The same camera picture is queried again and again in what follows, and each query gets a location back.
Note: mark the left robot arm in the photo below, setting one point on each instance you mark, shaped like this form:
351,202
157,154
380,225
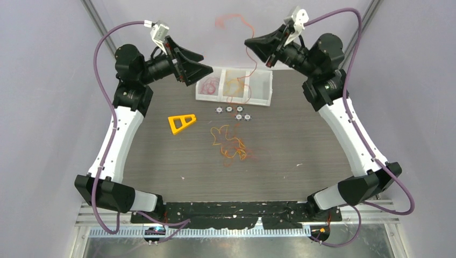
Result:
102,186

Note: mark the white slotted cable duct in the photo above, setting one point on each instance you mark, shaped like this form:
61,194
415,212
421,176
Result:
160,232

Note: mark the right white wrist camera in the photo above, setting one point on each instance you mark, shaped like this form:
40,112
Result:
296,20

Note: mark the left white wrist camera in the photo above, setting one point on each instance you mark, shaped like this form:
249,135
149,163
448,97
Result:
158,33

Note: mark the clear plastic bin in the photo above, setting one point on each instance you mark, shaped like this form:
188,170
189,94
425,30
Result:
259,88
233,86
207,88

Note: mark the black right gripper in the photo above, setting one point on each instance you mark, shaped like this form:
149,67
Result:
266,46

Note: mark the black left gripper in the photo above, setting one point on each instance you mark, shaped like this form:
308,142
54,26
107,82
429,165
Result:
187,68

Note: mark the right clear plastic bin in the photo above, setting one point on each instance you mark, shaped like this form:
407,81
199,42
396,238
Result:
259,88

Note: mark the middle clear plastic bin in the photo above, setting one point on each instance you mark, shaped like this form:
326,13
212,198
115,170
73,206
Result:
233,86

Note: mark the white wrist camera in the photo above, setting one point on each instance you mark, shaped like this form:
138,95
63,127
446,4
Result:
296,20
158,33

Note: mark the left clear plastic bin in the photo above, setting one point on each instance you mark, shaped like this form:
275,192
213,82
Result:
207,88

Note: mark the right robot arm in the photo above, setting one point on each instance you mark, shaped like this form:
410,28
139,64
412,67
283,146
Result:
324,90

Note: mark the yellow triangular plastic part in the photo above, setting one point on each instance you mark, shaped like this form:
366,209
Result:
181,122

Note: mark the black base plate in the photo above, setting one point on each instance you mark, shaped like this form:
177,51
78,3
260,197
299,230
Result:
237,215

